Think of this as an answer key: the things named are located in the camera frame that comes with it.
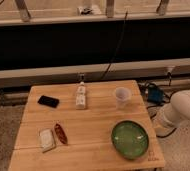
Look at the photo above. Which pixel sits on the green ceramic bowl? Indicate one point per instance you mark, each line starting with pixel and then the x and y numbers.
pixel 130 139

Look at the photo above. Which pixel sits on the wooden table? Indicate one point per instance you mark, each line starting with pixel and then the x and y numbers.
pixel 88 131

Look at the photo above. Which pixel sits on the red-brown leaf-shaped dish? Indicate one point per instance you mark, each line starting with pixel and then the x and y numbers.
pixel 60 134

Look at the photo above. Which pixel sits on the blue power box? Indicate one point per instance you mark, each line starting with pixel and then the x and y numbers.
pixel 155 95

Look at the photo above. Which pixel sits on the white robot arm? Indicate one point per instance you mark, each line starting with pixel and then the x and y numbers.
pixel 172 114

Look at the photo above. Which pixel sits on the white wrapped block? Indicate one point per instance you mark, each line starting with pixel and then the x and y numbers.
pixel 47 140

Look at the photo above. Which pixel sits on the clear plastic cup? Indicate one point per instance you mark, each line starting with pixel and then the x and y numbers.
pixel 122 96

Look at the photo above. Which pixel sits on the black smartphone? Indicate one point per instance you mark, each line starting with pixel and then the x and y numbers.
pixel 48 101

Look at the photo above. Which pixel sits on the white small bottle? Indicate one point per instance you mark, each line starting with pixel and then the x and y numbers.
pixel 81 96

